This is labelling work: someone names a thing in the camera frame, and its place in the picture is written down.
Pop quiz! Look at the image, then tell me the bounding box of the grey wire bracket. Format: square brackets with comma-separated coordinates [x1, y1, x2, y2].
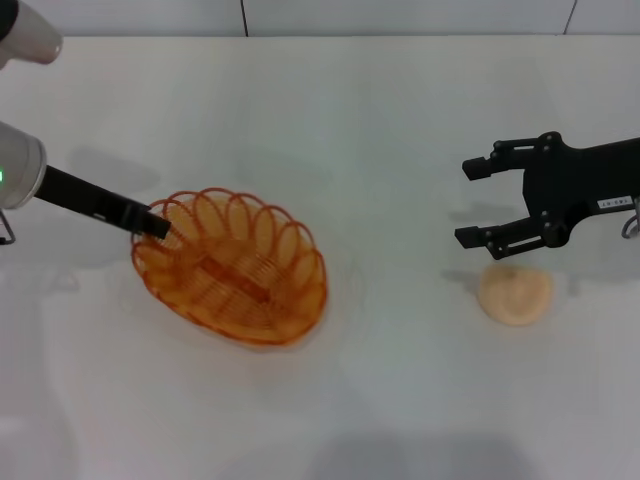
[620, 197, 640, 239]
[0, 209, 17, 246]

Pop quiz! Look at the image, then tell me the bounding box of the peach coloured bun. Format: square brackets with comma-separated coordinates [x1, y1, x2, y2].
[478, 264, 556, 328]

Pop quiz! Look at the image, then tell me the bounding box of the orange woven plastic basket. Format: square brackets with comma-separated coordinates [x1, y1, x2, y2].
[130, 186, 329, 350]

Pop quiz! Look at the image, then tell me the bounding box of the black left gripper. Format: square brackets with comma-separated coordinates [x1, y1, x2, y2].
[33, 164, 172, 240]

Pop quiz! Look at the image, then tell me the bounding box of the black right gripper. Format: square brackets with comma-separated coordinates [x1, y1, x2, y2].
[453, 130, 640, 262]

